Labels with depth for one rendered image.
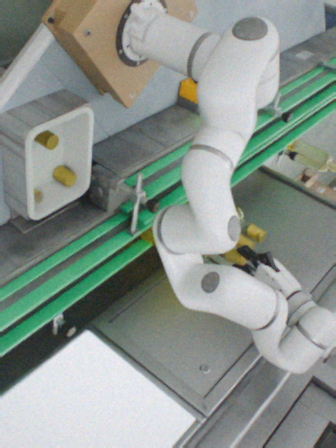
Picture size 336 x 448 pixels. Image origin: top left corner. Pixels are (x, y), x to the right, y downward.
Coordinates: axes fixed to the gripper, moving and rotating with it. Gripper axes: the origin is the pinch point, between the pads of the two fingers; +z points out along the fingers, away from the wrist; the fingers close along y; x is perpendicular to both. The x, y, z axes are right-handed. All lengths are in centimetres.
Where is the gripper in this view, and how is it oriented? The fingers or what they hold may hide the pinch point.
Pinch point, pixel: (243, 260)
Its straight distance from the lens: 127.7
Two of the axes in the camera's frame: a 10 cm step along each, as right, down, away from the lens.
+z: -5.6, -5.7, 6.0
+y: 1.1, -7.8, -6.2
